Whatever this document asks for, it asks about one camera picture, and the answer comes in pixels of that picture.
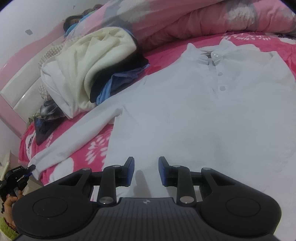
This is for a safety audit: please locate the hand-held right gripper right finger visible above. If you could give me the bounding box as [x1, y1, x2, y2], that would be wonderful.
[158, 156, 235, 206]

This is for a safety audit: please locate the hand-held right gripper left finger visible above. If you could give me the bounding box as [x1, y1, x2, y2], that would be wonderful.
[58, 156, 135, 206]

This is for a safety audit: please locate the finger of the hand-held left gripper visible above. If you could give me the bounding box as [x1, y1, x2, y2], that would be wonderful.
[25, 164, 37, 178]

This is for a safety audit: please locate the white shirt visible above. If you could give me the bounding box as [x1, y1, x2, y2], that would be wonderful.
[30, 38, 296, 202]

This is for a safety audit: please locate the person's left hand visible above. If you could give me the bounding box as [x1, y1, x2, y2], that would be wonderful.
[3, 188, 24, 223]

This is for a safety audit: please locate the dark navy garment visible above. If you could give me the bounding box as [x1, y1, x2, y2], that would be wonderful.
[33, 114, 56, 146]

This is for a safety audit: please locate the pink floral blanket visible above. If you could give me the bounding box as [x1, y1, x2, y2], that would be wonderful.
[18, 30, 296, 202]

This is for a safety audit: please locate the plaid garment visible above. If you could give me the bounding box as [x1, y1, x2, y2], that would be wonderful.
[35, 99, 67, 122]

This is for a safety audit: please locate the pink and white headboard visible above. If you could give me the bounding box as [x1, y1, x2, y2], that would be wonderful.
[0, 22, 71, 127]

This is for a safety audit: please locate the blue garment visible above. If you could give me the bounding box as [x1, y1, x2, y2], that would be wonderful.
[95, 63, 151, 105]

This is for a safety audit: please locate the black garment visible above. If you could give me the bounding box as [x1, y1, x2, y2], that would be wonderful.
[89, 51, 150, 104]

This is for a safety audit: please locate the cream sweater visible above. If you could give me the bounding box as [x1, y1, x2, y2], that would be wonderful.
[41, 27, 139, 120]

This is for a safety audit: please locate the white knit garment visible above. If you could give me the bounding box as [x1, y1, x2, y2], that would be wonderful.
[37, 43, 68, 100]

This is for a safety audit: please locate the pink floral quilt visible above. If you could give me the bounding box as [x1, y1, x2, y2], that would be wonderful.
[76, 0, 296, 52]

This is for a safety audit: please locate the beaded bracelet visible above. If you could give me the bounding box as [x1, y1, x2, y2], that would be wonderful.
[5, 217, 18, 231]

